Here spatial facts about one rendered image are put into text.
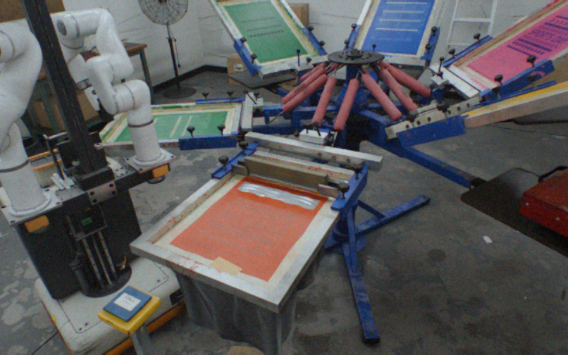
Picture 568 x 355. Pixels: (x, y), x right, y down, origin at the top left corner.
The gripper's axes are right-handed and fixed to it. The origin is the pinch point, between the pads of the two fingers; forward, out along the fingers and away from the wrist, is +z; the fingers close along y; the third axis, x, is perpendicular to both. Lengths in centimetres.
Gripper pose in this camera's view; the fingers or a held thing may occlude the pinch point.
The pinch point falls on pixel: (108, 119)
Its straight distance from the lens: 185.2
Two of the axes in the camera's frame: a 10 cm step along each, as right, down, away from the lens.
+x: -7.4, 5.1, -4.4
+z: 3.7, 8.5, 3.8
